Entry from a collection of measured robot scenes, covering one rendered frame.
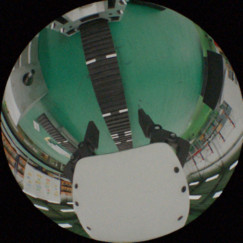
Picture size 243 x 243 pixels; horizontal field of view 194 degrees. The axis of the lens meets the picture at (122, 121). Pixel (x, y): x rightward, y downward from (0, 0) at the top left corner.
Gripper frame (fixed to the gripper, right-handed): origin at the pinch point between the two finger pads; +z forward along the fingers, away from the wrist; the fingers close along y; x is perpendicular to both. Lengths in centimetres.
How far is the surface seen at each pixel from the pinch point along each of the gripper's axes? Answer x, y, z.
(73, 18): 19.7, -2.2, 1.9
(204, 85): 3.0, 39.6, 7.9
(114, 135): -6.1, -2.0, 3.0
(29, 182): -73, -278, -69
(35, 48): 23.3, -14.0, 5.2
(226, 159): -409, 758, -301
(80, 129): -4.3, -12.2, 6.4
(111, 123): -1.9, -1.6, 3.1
